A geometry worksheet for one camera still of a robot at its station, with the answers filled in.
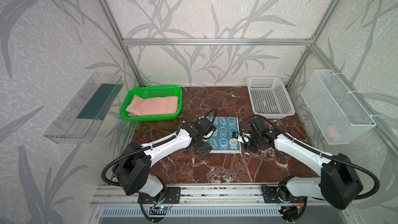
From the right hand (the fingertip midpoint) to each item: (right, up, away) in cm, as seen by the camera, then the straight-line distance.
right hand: (243, 136), depth 87 cm
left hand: (-23, -2, -2) cm, 23 cm away
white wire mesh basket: (+34, +15, -24) cm, 44 cm away
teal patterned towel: (-12, -4, +4) cm, 13 cm away
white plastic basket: (+26, +23, +28) cm, 45 cm away
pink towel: (-64, +17, +17) cm, 68 cm away
